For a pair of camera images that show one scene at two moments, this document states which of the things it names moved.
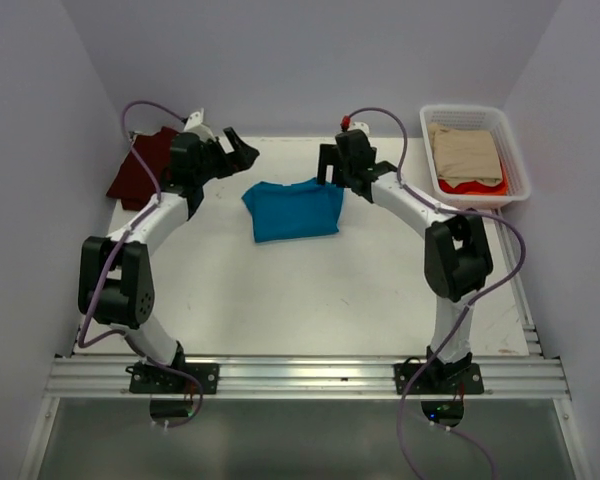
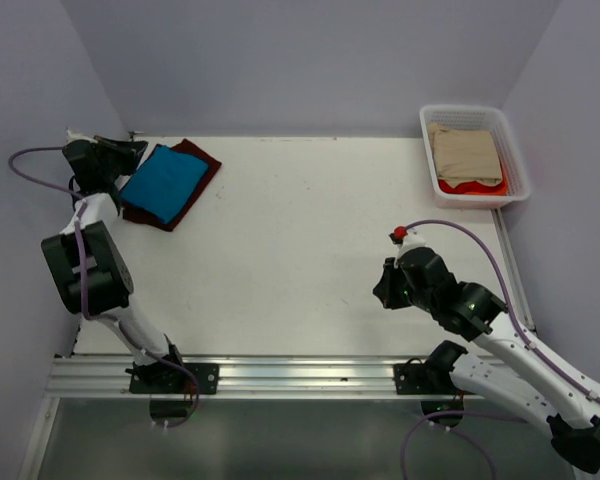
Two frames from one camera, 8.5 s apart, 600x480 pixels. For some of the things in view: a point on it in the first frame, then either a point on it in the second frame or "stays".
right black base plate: x=438 y=378 stays
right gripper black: x=328 y=156 to x=385 y=287
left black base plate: x=156 y=379 stays
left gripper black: x=242 y=158 to x=129 y=152
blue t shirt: x=298 y=210 to x=164 y=184
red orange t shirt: x=474 y=187 stays
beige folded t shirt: x=463 y=155 stays
